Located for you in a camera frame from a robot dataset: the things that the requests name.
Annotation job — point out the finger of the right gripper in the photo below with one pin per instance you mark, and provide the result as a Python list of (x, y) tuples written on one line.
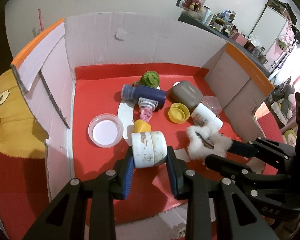
[(274, 153), (266, 192)]

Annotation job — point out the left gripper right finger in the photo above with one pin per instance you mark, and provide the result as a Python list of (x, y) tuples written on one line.
[(214, 208)]

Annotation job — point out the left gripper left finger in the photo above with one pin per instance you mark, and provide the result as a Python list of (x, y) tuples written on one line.
[(65, 216)]

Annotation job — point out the white pill bottle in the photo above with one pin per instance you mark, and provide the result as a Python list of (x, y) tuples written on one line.
[(201, 115)]

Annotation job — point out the white jar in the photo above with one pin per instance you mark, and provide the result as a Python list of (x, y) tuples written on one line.
[(149, 149)]

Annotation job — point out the pink yellow toy figure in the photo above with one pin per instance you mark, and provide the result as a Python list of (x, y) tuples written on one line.
[(146, 109)]

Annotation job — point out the red knitted cloth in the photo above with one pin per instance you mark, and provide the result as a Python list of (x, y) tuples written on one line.
[(23, 193)]

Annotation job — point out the small clear plastic box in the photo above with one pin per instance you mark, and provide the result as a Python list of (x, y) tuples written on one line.
[(212, 103)]

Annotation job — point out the clear plastic lid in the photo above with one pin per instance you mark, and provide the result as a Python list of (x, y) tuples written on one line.
[(105, 130)]

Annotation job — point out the wooden table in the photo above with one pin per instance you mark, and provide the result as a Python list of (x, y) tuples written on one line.
[(21, 135)]

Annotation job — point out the grey rounded case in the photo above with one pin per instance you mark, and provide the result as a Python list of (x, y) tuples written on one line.
[(187, 94)]

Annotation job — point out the yellow bottle cap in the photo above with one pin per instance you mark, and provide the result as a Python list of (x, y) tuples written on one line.
[(178, 113)]

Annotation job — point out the dark cloth covered table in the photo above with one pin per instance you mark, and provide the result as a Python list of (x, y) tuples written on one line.
[(192, 21)]

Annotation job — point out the red paper liner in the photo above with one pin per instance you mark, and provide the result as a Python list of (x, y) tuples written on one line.
[(98, 91)]

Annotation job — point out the white board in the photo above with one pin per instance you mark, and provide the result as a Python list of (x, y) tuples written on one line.
[(267, 28)]

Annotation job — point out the small wooden tag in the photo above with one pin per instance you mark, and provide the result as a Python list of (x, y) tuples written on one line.
[(3, 96)]

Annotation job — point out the dark blue bottle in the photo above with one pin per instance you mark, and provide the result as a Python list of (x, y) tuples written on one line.
[(141, 93)]

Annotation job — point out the green fuzzy ball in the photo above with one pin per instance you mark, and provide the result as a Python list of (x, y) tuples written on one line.
[(149, 79)]

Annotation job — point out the white orange cardboard box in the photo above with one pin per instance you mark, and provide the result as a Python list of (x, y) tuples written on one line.
[(45, 73)]

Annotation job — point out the pink rabbit plush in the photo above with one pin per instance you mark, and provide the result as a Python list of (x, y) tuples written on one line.
[(193, 5)]

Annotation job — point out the pink stick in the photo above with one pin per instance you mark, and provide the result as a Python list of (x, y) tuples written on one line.
[(41, 20)]

